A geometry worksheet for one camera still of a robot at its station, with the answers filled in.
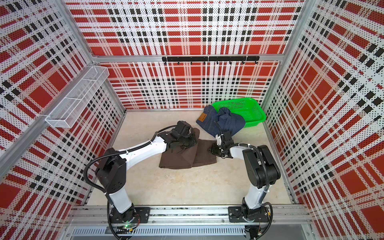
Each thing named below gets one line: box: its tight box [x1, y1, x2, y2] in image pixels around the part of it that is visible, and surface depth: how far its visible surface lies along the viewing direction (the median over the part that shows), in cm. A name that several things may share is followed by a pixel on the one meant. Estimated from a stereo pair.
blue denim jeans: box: [196, 104, 246, 138], surface depth 105 cm
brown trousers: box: [159, 128, 217, 169], surface depth 88 cm
